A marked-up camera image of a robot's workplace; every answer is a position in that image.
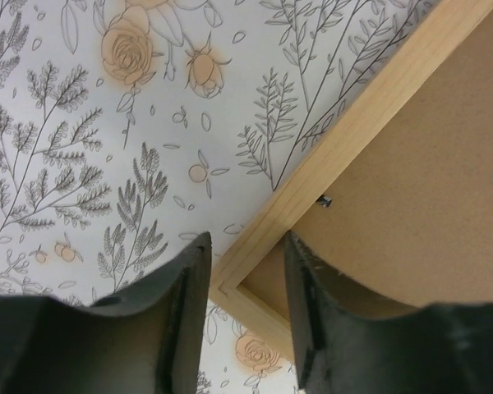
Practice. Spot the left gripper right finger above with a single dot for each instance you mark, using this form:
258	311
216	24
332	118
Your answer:
349	339

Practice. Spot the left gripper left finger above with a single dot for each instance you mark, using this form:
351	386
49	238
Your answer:
145	338

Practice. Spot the wooden picture frame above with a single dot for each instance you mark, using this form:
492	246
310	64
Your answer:
396	199

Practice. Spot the floral patterned table mat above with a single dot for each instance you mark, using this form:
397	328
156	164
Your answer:
127	128

